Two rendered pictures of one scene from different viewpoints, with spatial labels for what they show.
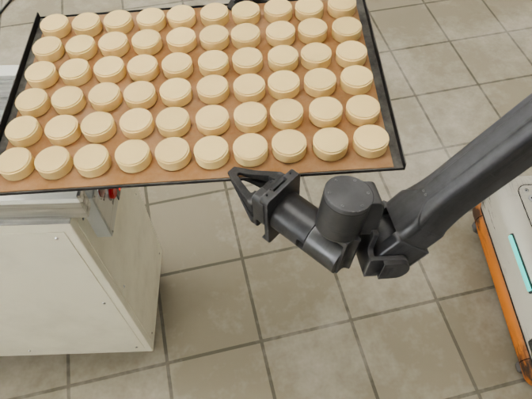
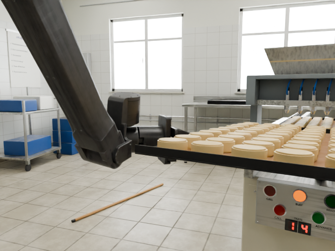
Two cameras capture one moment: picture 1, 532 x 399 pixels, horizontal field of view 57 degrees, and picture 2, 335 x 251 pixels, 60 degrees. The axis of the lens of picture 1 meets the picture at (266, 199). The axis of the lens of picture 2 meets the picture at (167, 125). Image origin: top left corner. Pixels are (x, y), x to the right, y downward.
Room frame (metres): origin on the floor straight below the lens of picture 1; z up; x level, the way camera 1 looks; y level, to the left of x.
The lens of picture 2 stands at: (0.70, -0.55, 1.11)
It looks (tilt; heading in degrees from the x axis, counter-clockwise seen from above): 7 degrees down; 122
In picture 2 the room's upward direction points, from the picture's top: straight up
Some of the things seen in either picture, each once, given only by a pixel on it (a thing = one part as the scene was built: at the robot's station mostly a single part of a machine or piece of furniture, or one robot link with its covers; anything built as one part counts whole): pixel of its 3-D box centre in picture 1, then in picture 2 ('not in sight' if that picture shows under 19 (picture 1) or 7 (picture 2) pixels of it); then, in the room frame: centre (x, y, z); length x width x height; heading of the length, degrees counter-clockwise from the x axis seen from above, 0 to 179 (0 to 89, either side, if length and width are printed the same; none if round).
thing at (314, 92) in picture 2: not in sight; (313, 96); (0.54, 1.07, 1.07); 0.06 x 0.03 x 0.18; 92
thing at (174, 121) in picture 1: (173, 122); (252, 133); (0.51, 0.14, 1.00); 0.05 x 0.05 x 0.02
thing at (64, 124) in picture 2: not in sight; (73, 122); (-3.42, 2.84, 0.50); 0.60 x 0.40 x 0.20; 106
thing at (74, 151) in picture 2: not in sight; (74, 145); (-3.42, 2.84, 0.10); 0.60 x 0.40 x 0.20; 101
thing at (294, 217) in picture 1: (294, 217); (153, 139); (0.34, -0.04, 1.00); 0.07 x 0.07 x 0.10; 48
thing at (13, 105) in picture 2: not in sight; (17, 105); (-3.18, 1.72, 0.88); 0.40 x 0.30 x 0.16; 17
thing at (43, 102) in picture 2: not in sight; (34, 102); (-3.33, 2.07, 0.90); 0.44 x 0.36 x 0.20; 22
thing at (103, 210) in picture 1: (104, 168); (299, 208); (0.60, 0.32, 0.77); 0.24 x 0.04 x 0.14; 2
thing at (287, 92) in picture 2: not in sight; (287, 96); (0.42, 1.07, 1.07); 0.06 x 0.03 x 0.18; 92
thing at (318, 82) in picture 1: (320, 82); (257, 148); (0.58, -0.08, 1.02); 0.05 x 0.05 x 0.02
